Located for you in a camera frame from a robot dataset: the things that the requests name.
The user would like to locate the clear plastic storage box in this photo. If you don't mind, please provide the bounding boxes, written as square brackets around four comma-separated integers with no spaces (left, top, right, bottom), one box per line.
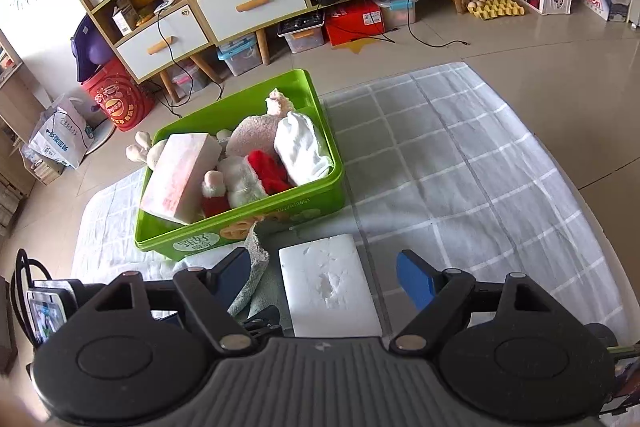
[172,62,208,95]
[385,0,418,30]

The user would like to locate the black cable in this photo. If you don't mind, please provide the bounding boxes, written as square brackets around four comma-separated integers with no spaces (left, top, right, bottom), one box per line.
[156,4,226,108]
[407,0,469,48]

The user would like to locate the white cardboard box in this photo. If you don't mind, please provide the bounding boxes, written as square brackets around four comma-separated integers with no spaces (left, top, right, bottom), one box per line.
[112,4,138,35]

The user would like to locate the beige deer doll with dress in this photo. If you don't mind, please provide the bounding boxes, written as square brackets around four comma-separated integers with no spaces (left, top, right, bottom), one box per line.
[125,132,168,170]

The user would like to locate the blue and white carton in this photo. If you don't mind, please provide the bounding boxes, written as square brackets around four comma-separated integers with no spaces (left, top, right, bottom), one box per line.
[575,0,633,22]

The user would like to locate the pink plush toy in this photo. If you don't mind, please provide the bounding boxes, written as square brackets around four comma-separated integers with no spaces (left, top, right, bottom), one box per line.
[225,88,296,158]

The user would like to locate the grey checked sheet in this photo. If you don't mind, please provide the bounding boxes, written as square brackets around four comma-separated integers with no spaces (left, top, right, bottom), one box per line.
[70,62,621,353]

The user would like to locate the red printed bucket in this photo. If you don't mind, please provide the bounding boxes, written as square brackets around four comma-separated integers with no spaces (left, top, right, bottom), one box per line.
[80,59,156,132]

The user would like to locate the red and white santa plush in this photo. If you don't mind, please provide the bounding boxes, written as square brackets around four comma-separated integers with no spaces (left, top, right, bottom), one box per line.
[201,149,293,218]

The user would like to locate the wooden tv cabinet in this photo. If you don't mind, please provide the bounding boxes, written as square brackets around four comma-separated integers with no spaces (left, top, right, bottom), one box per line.
[66,0,596,102]

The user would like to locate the round white base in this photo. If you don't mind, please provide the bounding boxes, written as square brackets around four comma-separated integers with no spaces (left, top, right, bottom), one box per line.
[85,122,118,155]

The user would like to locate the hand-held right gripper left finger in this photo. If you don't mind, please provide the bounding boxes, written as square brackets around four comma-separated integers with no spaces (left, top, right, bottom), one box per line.
[92,248,257,355]

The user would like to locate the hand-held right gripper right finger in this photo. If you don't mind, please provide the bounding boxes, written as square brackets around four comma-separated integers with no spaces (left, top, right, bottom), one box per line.
[390,249,553,355]

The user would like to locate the white foam board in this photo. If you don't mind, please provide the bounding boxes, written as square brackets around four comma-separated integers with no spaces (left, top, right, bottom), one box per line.
[278,233,383,339]

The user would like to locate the white paper bag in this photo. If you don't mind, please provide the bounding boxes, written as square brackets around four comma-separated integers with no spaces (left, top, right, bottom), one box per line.
[27,93,96,170]

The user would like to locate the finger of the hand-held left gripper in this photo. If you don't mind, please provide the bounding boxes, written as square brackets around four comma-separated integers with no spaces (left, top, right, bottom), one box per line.
[245,305,285,340]

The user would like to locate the green plastic bin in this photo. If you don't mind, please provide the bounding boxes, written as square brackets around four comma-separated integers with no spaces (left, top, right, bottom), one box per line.
[134,68,346,263]

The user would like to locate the wooden shelf unit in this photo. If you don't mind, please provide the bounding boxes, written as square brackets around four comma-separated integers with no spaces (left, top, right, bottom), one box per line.
[0,32,51,208]

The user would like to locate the pink printed white foam block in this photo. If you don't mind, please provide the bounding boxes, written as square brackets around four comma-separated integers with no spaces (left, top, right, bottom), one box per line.
[140,133,223,225]

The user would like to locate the white cloth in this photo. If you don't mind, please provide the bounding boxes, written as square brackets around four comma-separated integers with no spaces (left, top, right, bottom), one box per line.
[274,111,335,188]

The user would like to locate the clear storage box blue lid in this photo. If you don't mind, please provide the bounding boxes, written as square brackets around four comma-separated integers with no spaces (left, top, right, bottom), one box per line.
[217,34,262,76]

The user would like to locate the clear storage box black lid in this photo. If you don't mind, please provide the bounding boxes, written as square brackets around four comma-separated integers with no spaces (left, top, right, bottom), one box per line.
[277,18,326,54]

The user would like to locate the grey green towel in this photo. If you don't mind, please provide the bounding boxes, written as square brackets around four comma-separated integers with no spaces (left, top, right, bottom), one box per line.
[177,222,296,338]

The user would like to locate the yellow egg tray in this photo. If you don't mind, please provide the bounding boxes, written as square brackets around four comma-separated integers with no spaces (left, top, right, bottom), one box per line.
[452,0,526,18]

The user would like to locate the white drawer with wooden handle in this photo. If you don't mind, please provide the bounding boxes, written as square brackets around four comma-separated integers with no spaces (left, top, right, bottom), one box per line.
[116,9,210,80]
[196,0,308,42]

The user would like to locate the red cardboard box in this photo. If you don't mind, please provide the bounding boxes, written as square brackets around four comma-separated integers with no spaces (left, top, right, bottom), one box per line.
[324,2,386,46]

